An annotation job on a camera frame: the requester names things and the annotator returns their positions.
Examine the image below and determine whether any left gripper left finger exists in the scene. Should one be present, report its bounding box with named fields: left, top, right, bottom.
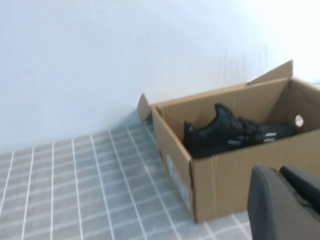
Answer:
left=247, top=165, right=320, bottom=240

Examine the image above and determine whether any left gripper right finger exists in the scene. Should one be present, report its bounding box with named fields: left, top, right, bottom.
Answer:
left=279, top=164, right=320, bottom=216

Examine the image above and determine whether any black knit sneaker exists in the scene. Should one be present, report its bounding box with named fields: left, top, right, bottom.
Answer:
left=183, top=102, right=299, bottom=159

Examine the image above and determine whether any brown cardboard shoe box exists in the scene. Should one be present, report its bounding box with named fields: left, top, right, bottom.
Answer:
left=136, top=59, right=320, bottom=224

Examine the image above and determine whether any grey white-grid tablecloth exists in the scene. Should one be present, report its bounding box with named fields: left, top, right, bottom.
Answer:
left=0, top=107, right=320, bottom=240

